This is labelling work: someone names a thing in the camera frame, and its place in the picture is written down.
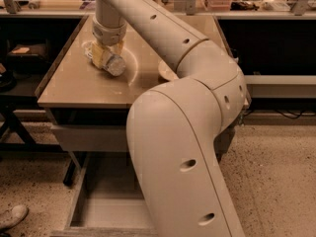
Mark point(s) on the dark box on shelf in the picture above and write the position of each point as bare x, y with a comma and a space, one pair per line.
28, 58

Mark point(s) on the closed top drawer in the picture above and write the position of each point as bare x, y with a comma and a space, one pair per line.
91, 138

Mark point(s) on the grey shoe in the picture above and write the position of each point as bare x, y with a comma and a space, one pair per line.
12, 217

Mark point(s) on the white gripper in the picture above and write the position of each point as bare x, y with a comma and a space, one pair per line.
108, 34

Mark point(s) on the open middle drawer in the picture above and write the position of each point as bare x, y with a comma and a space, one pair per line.
108, 201

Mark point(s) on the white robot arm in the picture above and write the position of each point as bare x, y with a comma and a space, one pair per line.
172, 127

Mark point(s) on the white paper bowl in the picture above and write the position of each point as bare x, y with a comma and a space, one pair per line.
166, 72

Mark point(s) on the black table leg frame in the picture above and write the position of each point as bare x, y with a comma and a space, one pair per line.
12, 117

